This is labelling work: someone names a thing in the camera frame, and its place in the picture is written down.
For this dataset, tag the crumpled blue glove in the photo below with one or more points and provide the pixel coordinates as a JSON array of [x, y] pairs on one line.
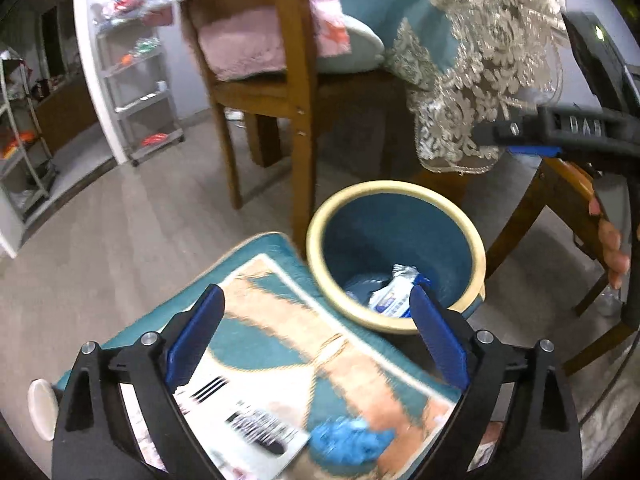
[[350, 442]]

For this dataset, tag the teal printed mat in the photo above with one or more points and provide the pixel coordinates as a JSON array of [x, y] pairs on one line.
[[280, 310]]

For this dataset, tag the pink seat cushion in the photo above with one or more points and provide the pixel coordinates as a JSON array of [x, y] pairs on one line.
[[235, 45]]

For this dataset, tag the grey plastic shelf rack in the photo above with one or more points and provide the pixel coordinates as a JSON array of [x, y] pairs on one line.
[[145, 105]]

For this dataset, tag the blue bin with cream rim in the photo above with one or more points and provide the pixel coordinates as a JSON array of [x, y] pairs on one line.
[[390, 230]]

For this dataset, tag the metal shelf rack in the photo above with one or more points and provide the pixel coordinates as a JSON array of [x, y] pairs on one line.
[[30, 160]]

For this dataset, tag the white paper with barcode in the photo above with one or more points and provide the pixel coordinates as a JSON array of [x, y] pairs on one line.
[[250, 410]]

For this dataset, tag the orange packet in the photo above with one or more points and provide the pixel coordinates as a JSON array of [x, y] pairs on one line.
[[154, 139], [17, 142]]

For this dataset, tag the grey patterned rug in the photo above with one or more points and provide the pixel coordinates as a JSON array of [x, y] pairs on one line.
[[610, 410]]

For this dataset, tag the wooden chair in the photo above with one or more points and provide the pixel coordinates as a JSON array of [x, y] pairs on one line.
[[545, 185], [300, 60]]

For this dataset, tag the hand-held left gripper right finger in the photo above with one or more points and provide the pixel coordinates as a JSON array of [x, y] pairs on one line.
[[440, 340]]

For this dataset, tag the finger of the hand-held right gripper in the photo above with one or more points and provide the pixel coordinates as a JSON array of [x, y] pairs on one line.
[[530, 150]]

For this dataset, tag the white and blue wrapper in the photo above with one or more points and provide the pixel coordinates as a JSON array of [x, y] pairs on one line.
[[395, 295]]

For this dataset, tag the white round cushion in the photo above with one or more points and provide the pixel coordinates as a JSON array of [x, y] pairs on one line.
[[357, 47]]

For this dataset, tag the person's right hand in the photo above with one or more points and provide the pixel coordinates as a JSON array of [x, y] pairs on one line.
[[612, 240]]

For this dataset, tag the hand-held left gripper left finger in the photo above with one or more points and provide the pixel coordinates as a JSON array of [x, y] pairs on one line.
[[192, 340]]

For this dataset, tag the dark paper cup white lid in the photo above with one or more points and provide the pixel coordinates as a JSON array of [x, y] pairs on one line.
[[42, 407]]

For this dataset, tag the wooden cabinet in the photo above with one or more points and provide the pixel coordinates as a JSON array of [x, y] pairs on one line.
[[67, 115]]

